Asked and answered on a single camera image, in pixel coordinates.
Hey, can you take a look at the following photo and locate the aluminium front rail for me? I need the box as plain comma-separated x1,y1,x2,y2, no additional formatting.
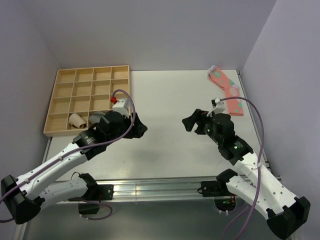
97,176,216,203

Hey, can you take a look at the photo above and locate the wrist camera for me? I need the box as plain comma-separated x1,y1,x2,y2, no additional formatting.
206,98,226,117
110,96,130,118

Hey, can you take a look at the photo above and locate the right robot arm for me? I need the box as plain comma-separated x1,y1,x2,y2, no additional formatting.
182,109,311,240

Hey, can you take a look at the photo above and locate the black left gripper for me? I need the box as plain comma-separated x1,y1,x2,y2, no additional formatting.
106,112,147,145

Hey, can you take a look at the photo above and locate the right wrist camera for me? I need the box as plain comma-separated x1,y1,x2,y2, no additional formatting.
206,98,226,117

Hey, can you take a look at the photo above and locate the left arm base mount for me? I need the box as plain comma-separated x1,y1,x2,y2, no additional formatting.
69,184,114,221

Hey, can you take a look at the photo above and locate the pink patterned sock pair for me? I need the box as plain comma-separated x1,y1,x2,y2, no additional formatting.
207,65,244,116

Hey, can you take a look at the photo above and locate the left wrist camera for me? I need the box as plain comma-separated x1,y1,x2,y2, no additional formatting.
110,96,130,118

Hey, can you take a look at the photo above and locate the cream and brown sock pair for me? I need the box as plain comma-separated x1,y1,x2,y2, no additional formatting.
68,113,87,129

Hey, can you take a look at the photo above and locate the grey rolled sock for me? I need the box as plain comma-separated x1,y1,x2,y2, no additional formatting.
88,111,106,125

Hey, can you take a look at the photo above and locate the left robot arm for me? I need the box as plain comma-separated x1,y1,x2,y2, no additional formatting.
0,111,148,225

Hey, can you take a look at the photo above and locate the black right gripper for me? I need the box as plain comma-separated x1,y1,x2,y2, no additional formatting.
181,108,222,145

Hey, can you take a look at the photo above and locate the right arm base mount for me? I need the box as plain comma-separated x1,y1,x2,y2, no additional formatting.
197,180,246,215

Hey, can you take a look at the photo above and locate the wooden compartment tray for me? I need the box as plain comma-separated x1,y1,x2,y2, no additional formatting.
43,65,131,137

